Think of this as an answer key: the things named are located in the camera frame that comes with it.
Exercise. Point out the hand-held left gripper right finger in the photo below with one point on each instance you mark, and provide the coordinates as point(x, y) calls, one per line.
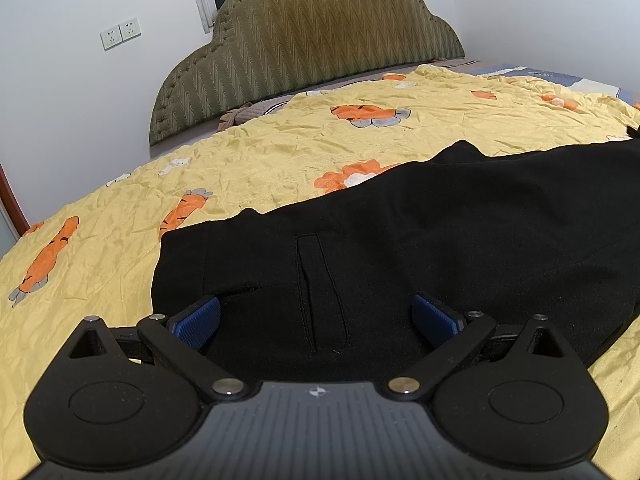
point(434, 321)

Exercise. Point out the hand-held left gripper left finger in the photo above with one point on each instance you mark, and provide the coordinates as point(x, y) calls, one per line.
point(197, 322)

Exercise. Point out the black pants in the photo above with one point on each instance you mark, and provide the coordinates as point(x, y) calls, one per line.
point(410, 235)

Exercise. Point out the yellow carrot print blanket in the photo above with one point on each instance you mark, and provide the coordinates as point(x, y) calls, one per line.
point(250, 160)

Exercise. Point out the brown crumpled cloth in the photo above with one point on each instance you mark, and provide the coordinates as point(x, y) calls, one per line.
point(237, 116)

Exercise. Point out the frosted glass door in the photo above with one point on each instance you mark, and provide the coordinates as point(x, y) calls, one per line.
point(6, 235)

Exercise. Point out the blue and white cloth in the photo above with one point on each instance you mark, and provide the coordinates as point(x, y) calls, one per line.
point(565, 79)

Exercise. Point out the olive padded headboard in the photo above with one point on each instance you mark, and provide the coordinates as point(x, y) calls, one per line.
point(310, 40)

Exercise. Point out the red-brown door frame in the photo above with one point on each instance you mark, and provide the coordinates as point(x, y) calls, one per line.
point(12, 200)

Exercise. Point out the white wall socket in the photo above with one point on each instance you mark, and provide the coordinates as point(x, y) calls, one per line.
point(110, 39)
point(130, 29)

